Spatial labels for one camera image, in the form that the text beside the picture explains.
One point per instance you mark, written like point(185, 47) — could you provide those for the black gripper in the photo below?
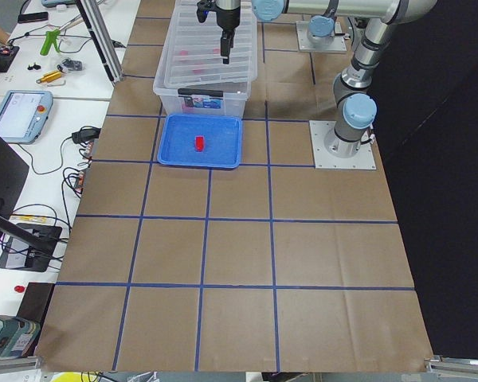
point(228, 17)

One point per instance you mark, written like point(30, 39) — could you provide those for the clear plastic box lid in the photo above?
point(192, 49)

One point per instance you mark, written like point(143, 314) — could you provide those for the red block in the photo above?
point(199, 143)

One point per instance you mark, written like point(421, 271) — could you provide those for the clear plastic storage box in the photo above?
point(235, 96)

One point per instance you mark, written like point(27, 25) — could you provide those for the blue plastic tray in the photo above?
point(211, 141)

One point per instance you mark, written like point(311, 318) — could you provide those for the black power adapter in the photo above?
point(85, 134)

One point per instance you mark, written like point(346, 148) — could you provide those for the brass cylinder tool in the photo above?
point(52, 79)

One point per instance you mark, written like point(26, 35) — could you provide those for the black smartphone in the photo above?
point(33, 17)

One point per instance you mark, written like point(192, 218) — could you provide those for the teach pendant tablet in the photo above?
point(23, 114)

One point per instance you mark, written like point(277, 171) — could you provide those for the black box latch handle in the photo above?
point(200, 92)

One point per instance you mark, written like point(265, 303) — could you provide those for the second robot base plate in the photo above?
point(333, 44)

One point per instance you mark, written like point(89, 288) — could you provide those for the aluminium frame post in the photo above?
point(94, 21)

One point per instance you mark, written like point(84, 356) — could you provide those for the green handled tool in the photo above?
point(50, 42)

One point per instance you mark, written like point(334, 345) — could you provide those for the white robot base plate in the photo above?
point(332, 153)

